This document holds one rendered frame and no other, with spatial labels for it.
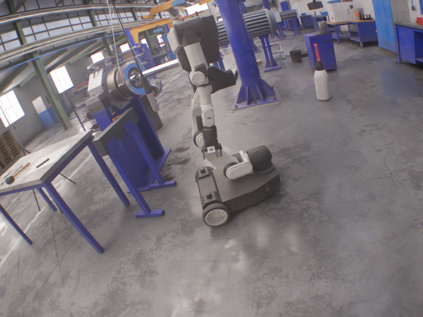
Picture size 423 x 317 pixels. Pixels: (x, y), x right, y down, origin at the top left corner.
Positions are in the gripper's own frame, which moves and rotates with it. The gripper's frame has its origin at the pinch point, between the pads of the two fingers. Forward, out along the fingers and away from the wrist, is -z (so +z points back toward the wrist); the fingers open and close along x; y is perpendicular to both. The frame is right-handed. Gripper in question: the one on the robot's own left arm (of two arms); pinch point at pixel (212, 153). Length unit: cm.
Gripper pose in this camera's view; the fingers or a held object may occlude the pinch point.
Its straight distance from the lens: 148.7
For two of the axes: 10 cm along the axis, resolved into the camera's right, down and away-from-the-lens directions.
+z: -1.1, -8.7, -4.9
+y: 1.6, 4.7, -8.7
